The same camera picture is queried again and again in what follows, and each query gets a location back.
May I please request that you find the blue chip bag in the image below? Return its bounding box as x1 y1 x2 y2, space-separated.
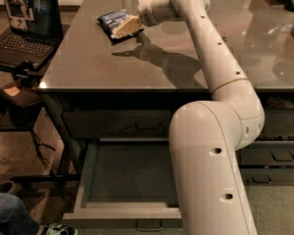
97 9 143 42

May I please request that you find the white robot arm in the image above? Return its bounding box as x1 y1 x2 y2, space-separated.
137 0 265 235

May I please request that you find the open grey middle drawer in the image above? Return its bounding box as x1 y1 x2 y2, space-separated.
63 141 182 232

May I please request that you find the right grey top drawer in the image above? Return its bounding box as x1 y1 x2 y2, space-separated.
263 109 294 136

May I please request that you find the right grey middle drawer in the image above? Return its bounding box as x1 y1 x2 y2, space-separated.
238 141 294 166

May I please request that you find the right grey bottom drawer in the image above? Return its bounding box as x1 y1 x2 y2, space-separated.
241 168 294 186

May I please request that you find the black open laptop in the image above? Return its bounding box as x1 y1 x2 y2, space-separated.
0 0 64 71

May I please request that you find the brown pouch with note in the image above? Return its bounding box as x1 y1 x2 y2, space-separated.
0 82 43 108

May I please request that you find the black laptop stand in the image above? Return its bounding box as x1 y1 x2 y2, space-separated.
0 36 80 186

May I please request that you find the brown sneaker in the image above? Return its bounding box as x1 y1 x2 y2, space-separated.
0 181 16 193

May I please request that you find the green white sneaker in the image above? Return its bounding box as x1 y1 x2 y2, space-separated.
42 223 78 235

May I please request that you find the blue jeans leg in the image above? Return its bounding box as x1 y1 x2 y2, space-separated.
0 193 40 235

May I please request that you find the black cable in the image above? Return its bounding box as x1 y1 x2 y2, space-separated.
31 130 61 174

